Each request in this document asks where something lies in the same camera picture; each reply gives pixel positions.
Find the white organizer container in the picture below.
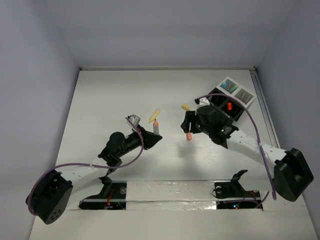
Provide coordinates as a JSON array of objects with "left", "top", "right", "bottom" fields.
[{"left": 217, "top": 76, "right": 257, "bottom": 109}]

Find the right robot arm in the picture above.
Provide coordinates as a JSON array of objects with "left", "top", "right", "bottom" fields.
[{"left": 180, "top": 105, "right": 314, "bottom": 202}]

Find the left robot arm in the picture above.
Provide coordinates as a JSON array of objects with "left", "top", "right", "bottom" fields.
[{"left": 25, "top": 126, "right": 163, "bottom": 225}]

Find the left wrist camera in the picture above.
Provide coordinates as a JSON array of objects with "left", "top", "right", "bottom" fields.
[{"left": 127, "top": 114, "right": 141, "bottom": 127}]

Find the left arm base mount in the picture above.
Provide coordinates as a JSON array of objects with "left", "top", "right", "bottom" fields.
[{"left": 78, "top": 176, "right": 127, "bottom": 210}]

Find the blue highlighter cap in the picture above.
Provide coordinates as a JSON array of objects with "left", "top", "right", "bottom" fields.
[{"left": 221, "top": 81, "right": 227, "bottom": 89}]

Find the yellow highlighter pen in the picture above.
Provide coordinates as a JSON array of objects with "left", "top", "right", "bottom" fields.
[{"left": 148, "top": 108, "right": 161, "bottom": 123}]

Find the orange black highlighter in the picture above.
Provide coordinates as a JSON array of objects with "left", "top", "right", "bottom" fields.
[{"left": 227, "top": 102, "right": 233, "bottom": 111}]

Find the yellow highlighter cap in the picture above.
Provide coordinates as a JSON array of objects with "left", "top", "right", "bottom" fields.
[{"left": 181, "top": 104, "right": 190, "bottom": 111}]

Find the teal highlighter pen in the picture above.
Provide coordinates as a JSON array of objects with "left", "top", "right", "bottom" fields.
[{"left": 226, "top": 84, "right": 239, "bottom": 94}]

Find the black organizer container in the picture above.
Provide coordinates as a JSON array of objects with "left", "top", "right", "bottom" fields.
[{"left": 207, "top": 95, "right": 244, "bottom": 122}]

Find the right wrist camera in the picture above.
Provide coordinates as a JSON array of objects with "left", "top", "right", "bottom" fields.
[{"left": 194, "top": 97, "right": 211, "bottom": 108}]

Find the clear capped highlighter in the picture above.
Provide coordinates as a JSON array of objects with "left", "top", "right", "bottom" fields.
[{"left": 153, "top": 119, "right": 160, "bottom": 135}]

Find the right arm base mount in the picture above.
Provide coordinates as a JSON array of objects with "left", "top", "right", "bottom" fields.
[{"left": 211, "top": 169, "right": 263, "bottom": 210}]

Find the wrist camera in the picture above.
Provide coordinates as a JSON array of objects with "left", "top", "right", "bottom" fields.
[
  {"left": 194, "top": 97, "right": 211, "bottom": 108},
  {"left": 127, "top": 114, "right": 141, "bottom": 127}
]

